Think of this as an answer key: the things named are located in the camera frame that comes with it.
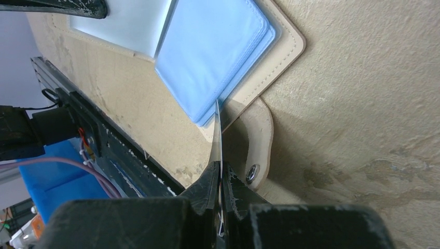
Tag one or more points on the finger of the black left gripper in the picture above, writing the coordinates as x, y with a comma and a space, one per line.
96, 9

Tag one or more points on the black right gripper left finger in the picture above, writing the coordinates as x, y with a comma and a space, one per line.
189, 220

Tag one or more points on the silver credit card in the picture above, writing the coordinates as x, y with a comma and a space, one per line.
216, 154

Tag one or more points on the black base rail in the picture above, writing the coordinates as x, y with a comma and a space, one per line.
130, 168

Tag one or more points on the blue plastic bin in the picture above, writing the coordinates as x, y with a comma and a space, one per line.
50, 184

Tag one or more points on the tan leather card holder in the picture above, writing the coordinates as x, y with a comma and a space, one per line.
156, 69

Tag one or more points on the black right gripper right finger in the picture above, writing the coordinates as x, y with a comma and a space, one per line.
252, 222

